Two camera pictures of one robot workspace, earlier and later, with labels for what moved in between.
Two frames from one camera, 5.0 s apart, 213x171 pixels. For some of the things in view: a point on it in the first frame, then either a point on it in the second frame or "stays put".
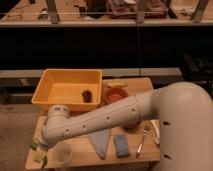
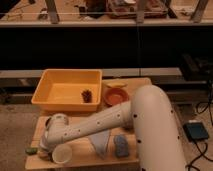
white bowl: x=62 y=153 stays put
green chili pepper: x=45 y=159 -> x=32 y=151
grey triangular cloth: x=100 y=141 stays put
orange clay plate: x=114 y=94 stays put
